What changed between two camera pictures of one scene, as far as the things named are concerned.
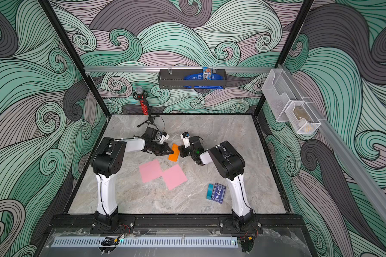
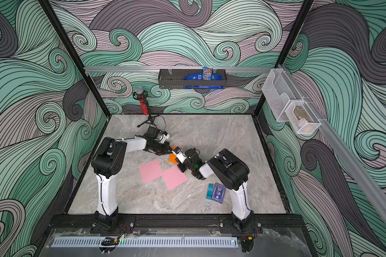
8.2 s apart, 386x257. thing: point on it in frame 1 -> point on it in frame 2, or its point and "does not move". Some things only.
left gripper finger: x=168 y=148 does not move
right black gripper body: x=188 y=151 -> x=187 y=165
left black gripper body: x=157 y=148 does not move
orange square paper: x=174 y=156 does not move
